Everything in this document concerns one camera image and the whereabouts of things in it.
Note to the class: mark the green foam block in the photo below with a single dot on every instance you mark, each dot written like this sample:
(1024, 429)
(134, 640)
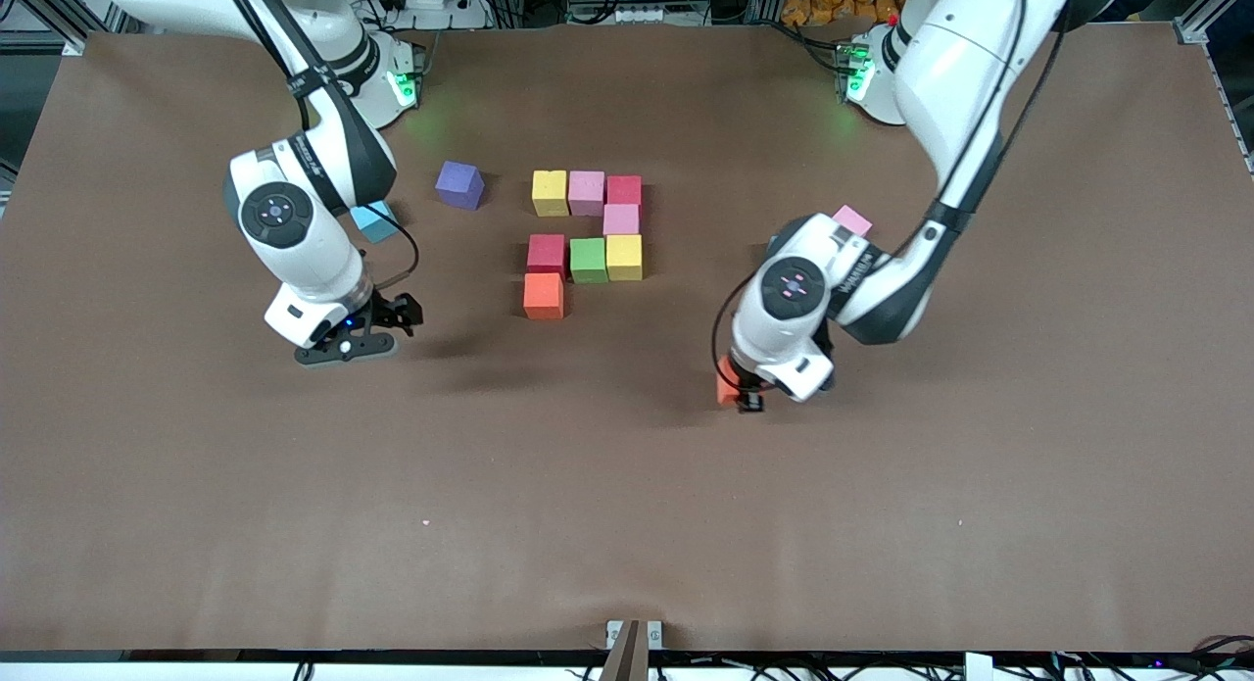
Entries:
(589, 262)

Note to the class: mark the pink foam block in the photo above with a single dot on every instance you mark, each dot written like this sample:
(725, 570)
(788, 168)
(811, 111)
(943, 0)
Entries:
(853, 218)
(587, 192)
(621, 219)

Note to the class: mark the yellow foam block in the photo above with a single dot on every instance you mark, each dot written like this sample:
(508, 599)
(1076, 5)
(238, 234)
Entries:
(625, 258)
(550, 192)

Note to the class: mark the brown paper table cover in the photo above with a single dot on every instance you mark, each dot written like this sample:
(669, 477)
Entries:
(588, 514)

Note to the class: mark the metal table edge bracket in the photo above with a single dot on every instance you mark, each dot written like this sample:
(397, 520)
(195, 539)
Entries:
(634, 642)

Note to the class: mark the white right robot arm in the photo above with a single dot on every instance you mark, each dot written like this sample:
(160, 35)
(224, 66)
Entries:
(294, 211)

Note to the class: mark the cyan foam block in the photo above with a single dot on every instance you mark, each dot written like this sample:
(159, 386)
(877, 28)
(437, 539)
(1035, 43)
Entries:
(377, 222)

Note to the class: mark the orange snack bag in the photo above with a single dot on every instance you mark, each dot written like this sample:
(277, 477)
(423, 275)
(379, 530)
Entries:
(833, 0)

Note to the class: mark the red foam block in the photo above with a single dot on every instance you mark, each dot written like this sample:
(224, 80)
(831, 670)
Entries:
(547, 254)
(624, 189)

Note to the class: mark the purple foam block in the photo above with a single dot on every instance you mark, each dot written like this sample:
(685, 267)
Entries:
(459, 184)

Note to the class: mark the aluminium table edge rail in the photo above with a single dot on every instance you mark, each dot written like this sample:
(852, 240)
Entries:
(1236, 122)

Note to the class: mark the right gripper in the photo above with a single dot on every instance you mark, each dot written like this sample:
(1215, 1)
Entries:
(395, 313)

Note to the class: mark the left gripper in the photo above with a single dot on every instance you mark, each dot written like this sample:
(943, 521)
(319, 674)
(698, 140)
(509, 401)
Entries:
(749, 399)

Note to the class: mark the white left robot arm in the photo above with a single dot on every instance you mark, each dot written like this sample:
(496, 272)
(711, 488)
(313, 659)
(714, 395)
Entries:
(960, 64)

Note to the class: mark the orange foam block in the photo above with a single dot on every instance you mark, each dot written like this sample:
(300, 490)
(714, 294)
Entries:
(544, 297)
(725, 385)

